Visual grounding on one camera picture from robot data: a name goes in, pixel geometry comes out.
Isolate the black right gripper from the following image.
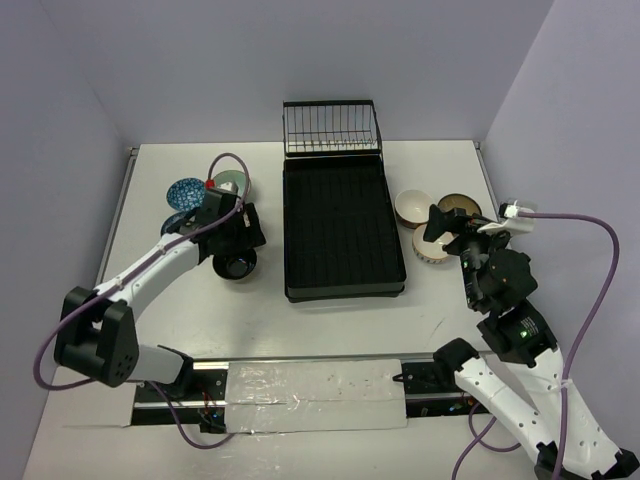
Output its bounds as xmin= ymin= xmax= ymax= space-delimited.
xmin=421 ymin=201 xmax=512 ymax=307

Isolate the black bowl tan outside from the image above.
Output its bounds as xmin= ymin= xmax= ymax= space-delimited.
xmin=212 ymin=249 xmax=257 ymax=281

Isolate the blue and white floral bowl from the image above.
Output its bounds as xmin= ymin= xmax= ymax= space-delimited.
xmin=160 ymin=210 xmax=195 ymax=238

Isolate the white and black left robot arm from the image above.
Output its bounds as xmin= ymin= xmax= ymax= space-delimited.
xmin=53 ymin=189 xmax=266 ymax=399

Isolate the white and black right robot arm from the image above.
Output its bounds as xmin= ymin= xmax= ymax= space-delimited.
xmin=423 ymin=201 xmax=639 ymax=479

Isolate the black dish rack tray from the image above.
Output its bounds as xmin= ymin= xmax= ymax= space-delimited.
xmin=283 ymin=154 xmax=407 ymax=303

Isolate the brown bowl cream inside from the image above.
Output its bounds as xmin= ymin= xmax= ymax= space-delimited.
xmin=437 ymin=193 xmax=482 ymax=216

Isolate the white bowl patterned rim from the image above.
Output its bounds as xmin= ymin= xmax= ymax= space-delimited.
xmin=412 ymin=224 xmax=454 ymax=264

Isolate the white bowl brown outside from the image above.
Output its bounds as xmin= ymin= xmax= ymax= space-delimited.
xmin=394 ymin=189 xmax=435 ymax=229

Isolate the pale green bowl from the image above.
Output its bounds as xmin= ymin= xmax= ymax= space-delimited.
xmin=212 ymin=170 xmax=251 ymax=197

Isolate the dark blue patterned bowl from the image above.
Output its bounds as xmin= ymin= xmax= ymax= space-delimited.
xmin=166 ymin=177 xmax=205 ymax=212

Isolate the silver taped cover plate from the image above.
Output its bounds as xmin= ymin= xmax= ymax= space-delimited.
xmin=224 ymin=359 xmax=407 ymax=434

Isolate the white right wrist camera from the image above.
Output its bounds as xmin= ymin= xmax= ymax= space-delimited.
xmin=477 ymin=199 xmax=538 ymax=236

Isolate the black wire plate rack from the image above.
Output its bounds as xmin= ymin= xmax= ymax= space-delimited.
xmin=282 ymin=100 xmax=383 ymax=158

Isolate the black aluminium mounting rail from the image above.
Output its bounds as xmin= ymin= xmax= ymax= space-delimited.
xmin=131 ymin=360 xmax=478 ymax=434

